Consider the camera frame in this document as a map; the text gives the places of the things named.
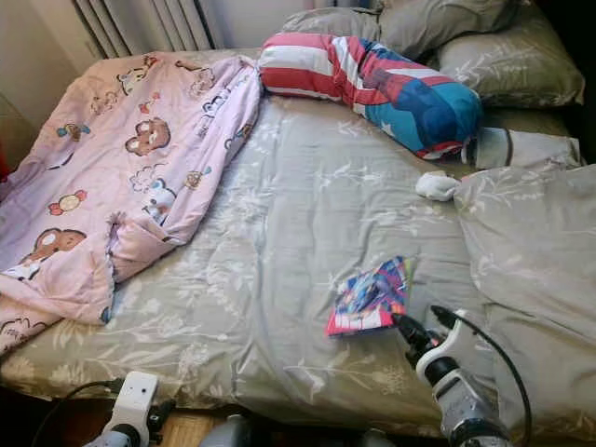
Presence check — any colourful comic book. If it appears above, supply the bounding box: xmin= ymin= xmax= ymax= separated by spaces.
xmin=326 ymin=256 xmax=417 ymax=336

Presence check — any silver left robot leg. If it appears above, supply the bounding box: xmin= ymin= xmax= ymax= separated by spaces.
xmin=200 ymin=414 xmax=252 ymax=447

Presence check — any silver robot leg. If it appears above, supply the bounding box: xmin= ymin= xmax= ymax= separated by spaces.
xmin=359 ymin=428 xmax=392 ymax=447
xmin=200 ymin=414 xmax=252 ymax=447

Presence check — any silver right robot leg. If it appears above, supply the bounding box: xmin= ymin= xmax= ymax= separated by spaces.
xmin=359 ymin=428 xmax=392 ymax=447

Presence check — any grey floral folded quilt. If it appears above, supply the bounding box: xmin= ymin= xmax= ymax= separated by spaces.
xmin=454 ymin=163 xmax=596 ymax=439

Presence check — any small white sock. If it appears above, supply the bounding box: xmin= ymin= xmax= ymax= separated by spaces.
xmin=416 ymin=170 xmax=462 ymax=202

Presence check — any grey floral bed sheet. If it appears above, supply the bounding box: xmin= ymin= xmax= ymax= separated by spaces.
xmin=0 ymin=91 xmax=596 ymax=439

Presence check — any grey cloth with dark stripe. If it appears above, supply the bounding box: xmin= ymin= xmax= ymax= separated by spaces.
xmin=466 ymin=126 xmax=583 ymax=171

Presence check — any striped red blue bolster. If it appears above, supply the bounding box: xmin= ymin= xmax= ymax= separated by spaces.
xmin=258 ymin=33 xmax=485 ymax=159

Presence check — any pink bear print blanket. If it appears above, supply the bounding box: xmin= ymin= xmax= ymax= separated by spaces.
xmin=0 ymin=51 xmax=262 ymax=355

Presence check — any grey floral pillow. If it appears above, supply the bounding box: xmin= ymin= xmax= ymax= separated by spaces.
xmin=428 ymin=9 xmax=586 ymax=108

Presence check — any grey striped curtain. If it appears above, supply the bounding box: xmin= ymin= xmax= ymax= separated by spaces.
xmin=70 ymin=0 xmax=215 ymax=57

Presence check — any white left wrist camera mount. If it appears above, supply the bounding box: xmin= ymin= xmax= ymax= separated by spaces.
xmin=109 ymin=371 xmax=159 ymax=434

